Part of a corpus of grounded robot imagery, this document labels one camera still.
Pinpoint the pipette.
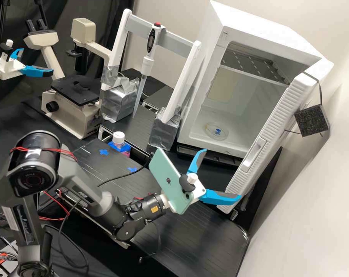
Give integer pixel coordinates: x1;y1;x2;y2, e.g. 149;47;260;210
132;22;166;119

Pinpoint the right wrist camera phone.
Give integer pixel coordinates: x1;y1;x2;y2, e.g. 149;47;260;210
149;147;199;216

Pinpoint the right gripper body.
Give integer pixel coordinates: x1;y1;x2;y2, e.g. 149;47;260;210
159;192;177;213

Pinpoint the white pipette stand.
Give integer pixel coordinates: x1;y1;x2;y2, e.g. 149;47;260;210
99;8;203;152

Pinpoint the incubator door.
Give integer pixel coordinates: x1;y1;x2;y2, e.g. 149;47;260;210
216;59;336;215

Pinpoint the petri dish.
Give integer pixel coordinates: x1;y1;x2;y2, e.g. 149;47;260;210
203;122;230;141

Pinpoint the black cable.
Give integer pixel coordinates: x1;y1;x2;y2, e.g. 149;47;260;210
97;160;152;187
138;220;164;264

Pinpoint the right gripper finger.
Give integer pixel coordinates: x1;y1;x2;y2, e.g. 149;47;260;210
199;189;243;206
187;149;208;176

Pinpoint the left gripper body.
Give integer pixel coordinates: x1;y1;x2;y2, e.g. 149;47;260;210
0;56;27;81

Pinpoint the white incubator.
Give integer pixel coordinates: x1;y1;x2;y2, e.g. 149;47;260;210
176;0;323;159

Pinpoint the small bottle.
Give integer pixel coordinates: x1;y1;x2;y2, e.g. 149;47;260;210
112;131;126;149

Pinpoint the cream microscope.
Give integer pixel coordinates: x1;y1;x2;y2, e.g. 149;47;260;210
23;18;113;141

